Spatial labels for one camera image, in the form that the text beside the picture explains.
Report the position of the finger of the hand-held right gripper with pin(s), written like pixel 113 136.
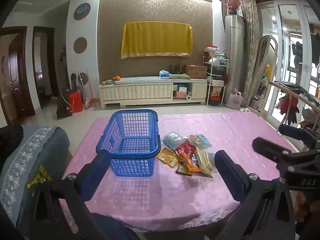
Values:
pixel 291 131
pixel 268 150

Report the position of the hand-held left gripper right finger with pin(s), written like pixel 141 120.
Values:
pixel 230 177

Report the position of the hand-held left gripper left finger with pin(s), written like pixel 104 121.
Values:
pixel 96 175

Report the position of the blue plastic basket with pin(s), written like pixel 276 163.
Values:
pixel 130 165

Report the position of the orange red snack packet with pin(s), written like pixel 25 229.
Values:
pixel 188 164

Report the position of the pale blue snack packet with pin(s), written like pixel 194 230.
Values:
pixel 203 140

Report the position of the dark brown snack packet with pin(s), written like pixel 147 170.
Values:
pixel 182 171

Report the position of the yellow orange snack packet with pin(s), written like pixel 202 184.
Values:
pixel 167 158

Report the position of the striped light blue snack packet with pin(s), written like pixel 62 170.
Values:
pixel 172 140

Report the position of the person's right forearm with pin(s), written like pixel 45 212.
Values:
pixel 308 231

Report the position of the person's right hand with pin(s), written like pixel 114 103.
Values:
pixel 306 205

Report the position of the wooden clothes rack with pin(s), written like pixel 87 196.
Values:
pixel 292 90

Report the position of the white slippers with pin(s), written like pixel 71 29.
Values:
pixel 244 110

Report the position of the pink tablecloth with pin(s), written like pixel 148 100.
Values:
pixel 150 200

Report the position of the pink bag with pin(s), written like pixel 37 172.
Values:
pixel 235 100

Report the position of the chair with blue-grey cover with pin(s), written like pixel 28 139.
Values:
pixel 37 150

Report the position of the broom with dustpan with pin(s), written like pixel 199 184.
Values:
pixel 90 102

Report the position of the arched standing mirror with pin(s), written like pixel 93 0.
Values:
pixel 262 62

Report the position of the red bag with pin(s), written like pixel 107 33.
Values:
pixel 75 102

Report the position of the dark bag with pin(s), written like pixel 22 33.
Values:
pixel 62 105

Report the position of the patterned curtain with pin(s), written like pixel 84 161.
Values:
pixel 251 55

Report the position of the white metal rack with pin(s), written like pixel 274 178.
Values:
pixel 217 80

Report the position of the black garment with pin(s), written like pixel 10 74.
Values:
pixel 10 140

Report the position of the white TV cabinet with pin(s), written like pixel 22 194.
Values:
pixel 140 91

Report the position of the tower air conditioner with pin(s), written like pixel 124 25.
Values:
pixel 235 55

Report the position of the cardboard box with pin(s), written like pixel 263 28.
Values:
pixel 196 72

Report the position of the red white box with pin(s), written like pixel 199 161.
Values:
pixel 211 51

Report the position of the folded green cloth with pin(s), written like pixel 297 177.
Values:
pixel 178 76

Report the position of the dark wooden doorway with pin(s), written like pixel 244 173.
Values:
pixel 51 62

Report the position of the blue white tissue box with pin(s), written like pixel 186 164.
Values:
pixel 163 73

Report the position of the dark wooden door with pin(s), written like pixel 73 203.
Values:
pixel 15 75

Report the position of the red flower vase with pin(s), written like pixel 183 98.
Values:
pixel 232 5

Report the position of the round brown wall decoration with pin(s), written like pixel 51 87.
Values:
pixel 80 45

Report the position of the round wall decoration blue centre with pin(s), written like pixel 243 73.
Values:
pixel 82 11

